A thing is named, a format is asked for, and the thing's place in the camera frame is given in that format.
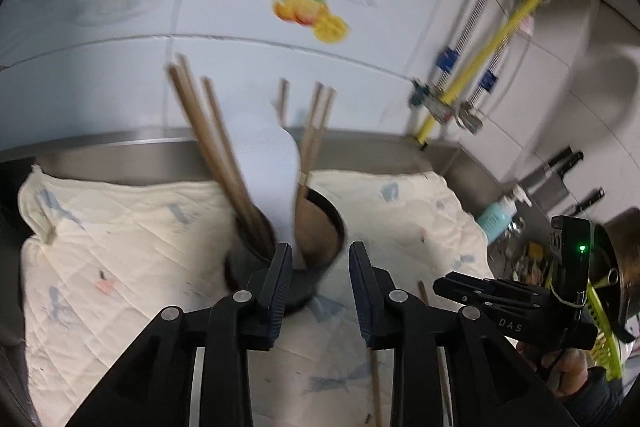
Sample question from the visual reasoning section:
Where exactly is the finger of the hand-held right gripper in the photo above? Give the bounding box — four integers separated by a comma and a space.
432, 279, 502, 311
444, 271, 547, 297

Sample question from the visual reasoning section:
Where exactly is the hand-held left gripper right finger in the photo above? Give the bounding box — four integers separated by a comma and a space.
348, 241, 576, 427

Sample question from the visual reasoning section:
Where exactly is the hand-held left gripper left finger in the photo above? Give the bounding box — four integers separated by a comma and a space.
65, 243, 294, 427

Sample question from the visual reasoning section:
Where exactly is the black utensil holder cup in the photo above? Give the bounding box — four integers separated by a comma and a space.
222, 186, 348, 314

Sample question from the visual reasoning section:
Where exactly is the person's right forearm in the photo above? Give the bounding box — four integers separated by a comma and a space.
564, 366, 637, 427

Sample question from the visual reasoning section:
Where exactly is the person's right hand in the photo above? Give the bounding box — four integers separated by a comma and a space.
516, 341, 594, 399

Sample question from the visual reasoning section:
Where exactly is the green plastic basket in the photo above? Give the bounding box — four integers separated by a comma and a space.
575, 276, 634, 381

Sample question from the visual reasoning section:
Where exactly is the teal soap dispenser bottle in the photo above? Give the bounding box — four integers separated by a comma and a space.
475, 187, 532, 243

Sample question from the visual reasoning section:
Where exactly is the metal pot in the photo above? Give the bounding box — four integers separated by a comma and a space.
594, 209, 640, 344

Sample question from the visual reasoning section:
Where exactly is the white quilted cloth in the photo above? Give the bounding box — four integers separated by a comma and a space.
17, 164, 496, 427

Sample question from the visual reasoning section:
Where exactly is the metal valve assembly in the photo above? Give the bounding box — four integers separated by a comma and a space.
407, 77, 484, 136

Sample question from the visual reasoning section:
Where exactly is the steel counter backsplash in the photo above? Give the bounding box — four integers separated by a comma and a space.
0, 127, 471, 188

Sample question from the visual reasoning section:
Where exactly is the yellow gas hose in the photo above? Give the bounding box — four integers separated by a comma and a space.
415, 0, 559, 146

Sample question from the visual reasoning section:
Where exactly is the braided metal hose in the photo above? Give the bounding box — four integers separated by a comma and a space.
434, 0, 517, 94

